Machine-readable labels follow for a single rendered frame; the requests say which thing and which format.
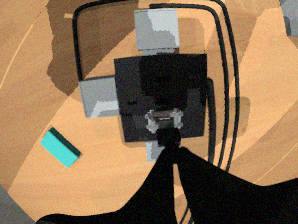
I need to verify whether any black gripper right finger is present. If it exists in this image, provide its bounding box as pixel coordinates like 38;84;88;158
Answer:
176;148;298;224

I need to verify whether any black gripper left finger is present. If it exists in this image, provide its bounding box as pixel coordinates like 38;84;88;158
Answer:
36;149;178;224

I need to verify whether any cyan rectangular block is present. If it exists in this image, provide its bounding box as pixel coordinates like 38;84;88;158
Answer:
41;127;81;168

